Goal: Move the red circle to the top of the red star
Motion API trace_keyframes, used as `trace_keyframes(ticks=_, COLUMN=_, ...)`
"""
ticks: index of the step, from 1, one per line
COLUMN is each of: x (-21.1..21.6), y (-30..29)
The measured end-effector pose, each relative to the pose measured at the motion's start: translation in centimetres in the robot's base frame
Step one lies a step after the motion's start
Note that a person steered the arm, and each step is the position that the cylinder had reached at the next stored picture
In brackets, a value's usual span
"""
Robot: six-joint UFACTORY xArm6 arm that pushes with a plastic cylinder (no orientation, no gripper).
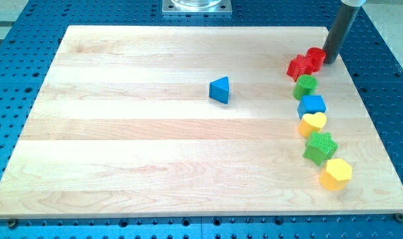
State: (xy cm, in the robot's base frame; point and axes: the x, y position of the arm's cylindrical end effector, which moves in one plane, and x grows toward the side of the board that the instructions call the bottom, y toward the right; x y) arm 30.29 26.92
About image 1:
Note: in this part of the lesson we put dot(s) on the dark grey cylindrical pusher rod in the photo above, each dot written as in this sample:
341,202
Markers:
346,15

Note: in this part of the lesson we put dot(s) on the red star block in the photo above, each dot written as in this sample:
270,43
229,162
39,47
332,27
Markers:
300,65

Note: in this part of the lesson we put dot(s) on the green star block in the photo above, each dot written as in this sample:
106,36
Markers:
320,147

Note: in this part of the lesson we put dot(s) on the green cylinder block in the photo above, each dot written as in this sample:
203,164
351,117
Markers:
305,85

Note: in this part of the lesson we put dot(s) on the blue cube block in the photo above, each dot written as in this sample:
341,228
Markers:
311,104

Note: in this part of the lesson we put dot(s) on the yellow heart block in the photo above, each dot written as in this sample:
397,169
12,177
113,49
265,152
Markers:
311,123

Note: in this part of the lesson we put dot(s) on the blue triangle block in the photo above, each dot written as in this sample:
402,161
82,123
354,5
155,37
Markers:
219,90

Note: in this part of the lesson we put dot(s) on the yellow hexagon block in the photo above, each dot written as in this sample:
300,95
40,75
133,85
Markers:
335,174

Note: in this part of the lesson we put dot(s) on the light wooden board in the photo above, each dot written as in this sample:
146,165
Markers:
123,127

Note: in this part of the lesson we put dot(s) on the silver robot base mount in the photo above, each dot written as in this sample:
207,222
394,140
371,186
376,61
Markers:
196,7

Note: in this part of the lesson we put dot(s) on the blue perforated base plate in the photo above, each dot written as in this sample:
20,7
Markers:
29,48

